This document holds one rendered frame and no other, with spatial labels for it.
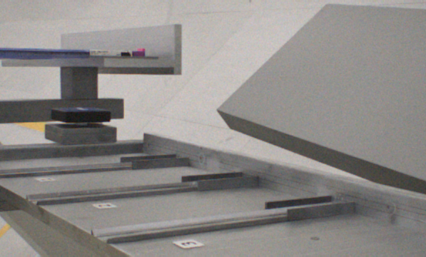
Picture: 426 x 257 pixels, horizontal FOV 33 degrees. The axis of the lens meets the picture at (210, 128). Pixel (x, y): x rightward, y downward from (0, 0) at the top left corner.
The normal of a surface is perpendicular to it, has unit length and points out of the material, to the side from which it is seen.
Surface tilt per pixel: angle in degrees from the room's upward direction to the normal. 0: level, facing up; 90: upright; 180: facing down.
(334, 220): 42
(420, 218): 48
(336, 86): 0
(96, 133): 90
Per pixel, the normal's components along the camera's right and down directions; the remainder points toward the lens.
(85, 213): 0.04, -0.99
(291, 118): -0.54, -0.72
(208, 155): -0.83, 0.03
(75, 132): 0.55, 0.11
